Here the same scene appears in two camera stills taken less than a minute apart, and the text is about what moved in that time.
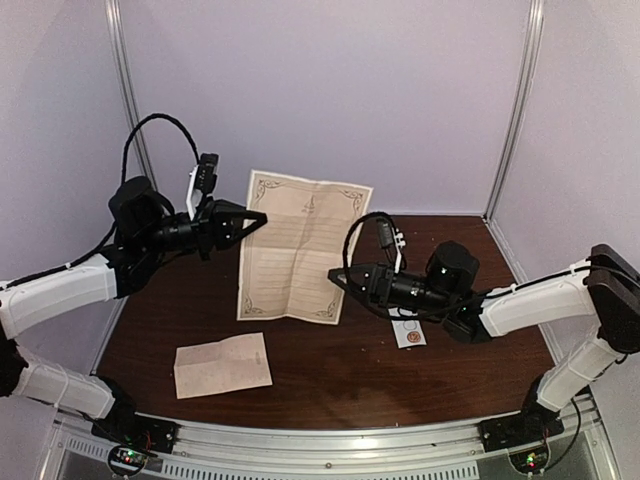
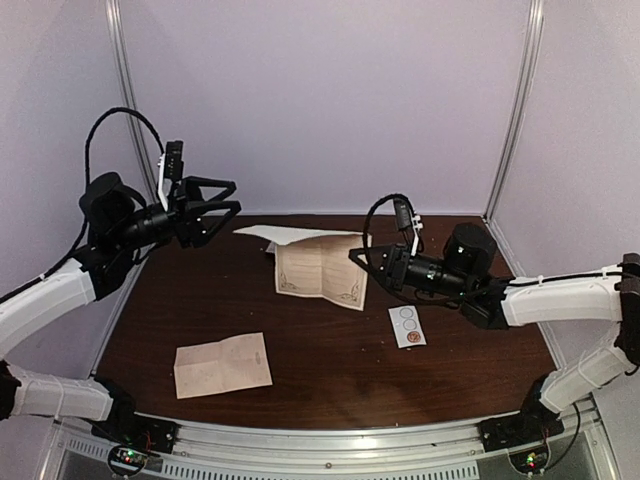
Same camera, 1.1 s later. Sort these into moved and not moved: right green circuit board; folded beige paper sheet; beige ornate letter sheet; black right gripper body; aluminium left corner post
Moved: black right gripper body; beige ornate letter sheet
Not moved: folded beige paper sheet; right green circuit board; aluminium left corner post
